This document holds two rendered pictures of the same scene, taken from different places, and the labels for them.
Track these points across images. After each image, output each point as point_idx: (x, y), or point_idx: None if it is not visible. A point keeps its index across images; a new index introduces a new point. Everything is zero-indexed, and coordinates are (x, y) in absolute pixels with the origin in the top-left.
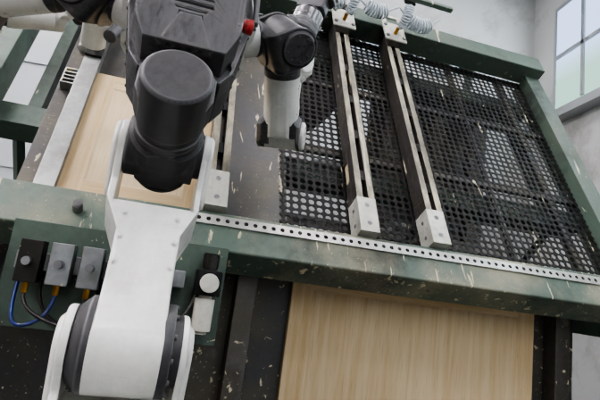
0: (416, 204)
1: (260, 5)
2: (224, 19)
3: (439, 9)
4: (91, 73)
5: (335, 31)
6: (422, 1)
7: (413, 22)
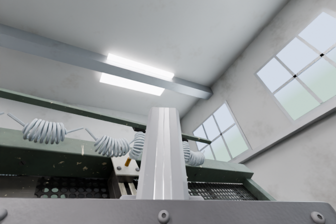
0: None
1: (6, 164)
2: None
3: (203, 142)
4: None
5: (117, 182)
6: (192, 137)
7: (192, 158)
